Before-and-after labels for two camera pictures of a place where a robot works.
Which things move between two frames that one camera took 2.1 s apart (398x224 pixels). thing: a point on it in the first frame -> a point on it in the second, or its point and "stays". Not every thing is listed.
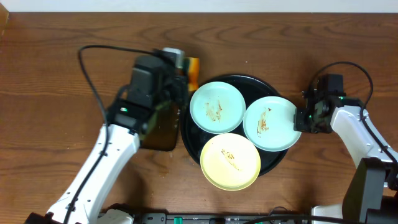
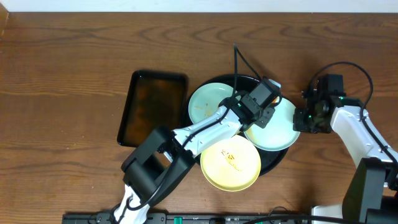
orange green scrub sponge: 193,63 -> 276,99
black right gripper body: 305,121 stays
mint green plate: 268,124 stays
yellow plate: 230,162 stays
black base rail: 164,218 stays
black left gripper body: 181,86 -> 266,116
